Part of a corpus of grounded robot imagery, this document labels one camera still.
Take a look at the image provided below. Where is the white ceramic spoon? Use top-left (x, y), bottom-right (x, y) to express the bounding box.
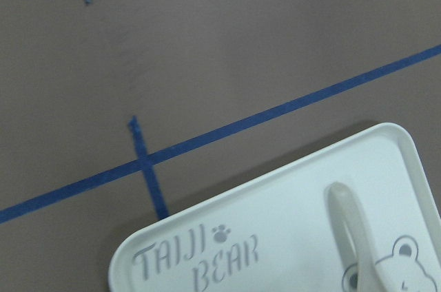
top-left (326, 182), bottom-right (395, 291)

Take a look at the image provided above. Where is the white bear-print tray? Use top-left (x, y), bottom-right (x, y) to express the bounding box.
top-left (108, 123), bottom-right (440, 291)

